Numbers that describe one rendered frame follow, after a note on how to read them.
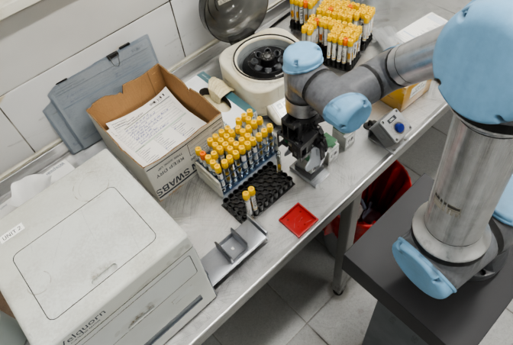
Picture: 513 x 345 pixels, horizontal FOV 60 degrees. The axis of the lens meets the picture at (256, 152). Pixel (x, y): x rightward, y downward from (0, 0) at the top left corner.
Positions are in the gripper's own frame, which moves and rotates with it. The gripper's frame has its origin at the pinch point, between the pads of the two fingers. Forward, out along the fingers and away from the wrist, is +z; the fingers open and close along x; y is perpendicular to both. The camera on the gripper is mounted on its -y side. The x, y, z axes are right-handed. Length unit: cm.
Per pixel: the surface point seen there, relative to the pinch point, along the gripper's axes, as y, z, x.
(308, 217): 10.6, 5.9, 8.6
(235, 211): 21.9, 3.6, -4.7
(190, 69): -5, 4, -54
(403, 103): -32.5, 2.4, 6.1
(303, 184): 3.9, 6.1, 1.3
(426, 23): -70, 5, -9
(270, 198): 13.5, 3.9, -1.0
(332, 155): -6.2, 2.9, 2.5
